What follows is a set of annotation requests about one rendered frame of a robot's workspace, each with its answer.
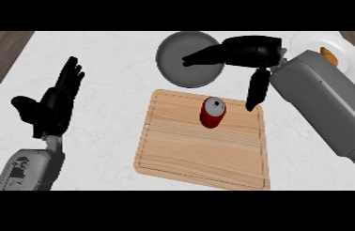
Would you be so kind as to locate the wooden cutting board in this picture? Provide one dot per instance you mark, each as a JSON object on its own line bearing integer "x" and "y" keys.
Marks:
{"x": 203, "y": 144}

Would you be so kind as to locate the grey round pan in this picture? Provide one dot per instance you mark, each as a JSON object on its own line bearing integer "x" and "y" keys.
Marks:
{"x": 187, "y": 60}

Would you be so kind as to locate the orange croissant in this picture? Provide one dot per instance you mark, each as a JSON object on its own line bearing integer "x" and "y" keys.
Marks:
{"x": 330, "y": 56}

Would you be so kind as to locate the white plate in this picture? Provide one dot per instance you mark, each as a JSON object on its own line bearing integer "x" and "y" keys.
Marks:
{"x": 323, "y": 44}

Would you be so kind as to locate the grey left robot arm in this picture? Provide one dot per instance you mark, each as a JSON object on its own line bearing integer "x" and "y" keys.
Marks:
{"x": 29, "y": 167}

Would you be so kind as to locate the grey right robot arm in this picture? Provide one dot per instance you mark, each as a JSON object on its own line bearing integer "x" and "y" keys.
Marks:
{"x": 320, "y": 100}

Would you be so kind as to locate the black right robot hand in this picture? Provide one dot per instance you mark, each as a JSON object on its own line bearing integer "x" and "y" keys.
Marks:
{"x": 249, "y": 51}

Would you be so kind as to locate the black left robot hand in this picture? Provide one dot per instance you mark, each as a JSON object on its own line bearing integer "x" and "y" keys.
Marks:
{"x": 54, "y": 103}

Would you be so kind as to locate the red can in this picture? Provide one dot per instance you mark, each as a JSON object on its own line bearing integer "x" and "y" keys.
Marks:
{"x": 212, "y": 112}

